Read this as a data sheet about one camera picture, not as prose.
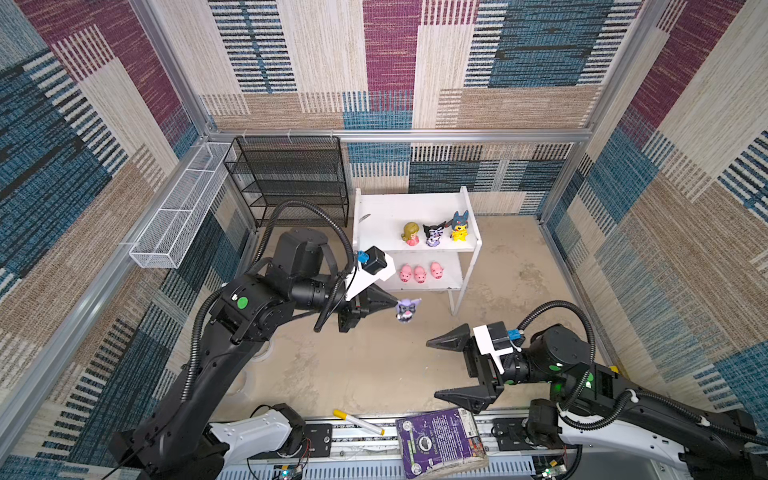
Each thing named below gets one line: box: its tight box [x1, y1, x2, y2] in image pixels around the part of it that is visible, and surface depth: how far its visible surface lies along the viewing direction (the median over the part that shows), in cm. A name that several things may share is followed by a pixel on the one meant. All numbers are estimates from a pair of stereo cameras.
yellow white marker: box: [333, 409, 385, 436], surface depth 78 cm
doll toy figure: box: [401, 221, 420, 247], surface depth 70 cm
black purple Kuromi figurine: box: [422, 221, 446, 247], surface depth 67 cm
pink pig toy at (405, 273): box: [399, 263, 412, 283], surface depth 85 cm
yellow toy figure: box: [450, 210, 469, 242], surface depth 69 cm
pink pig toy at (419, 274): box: [414, 266, 427, 284], surface depth 85 cm
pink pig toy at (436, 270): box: [431, 262, 444, 280], surface depth 86 cm
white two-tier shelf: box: [352, 186, 483, 316], surface depth 78 cm
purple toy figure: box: [395, 298, 422, 323], surface depth 55 cm
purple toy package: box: [395, 408, 489, 479], surface depth 73 cm
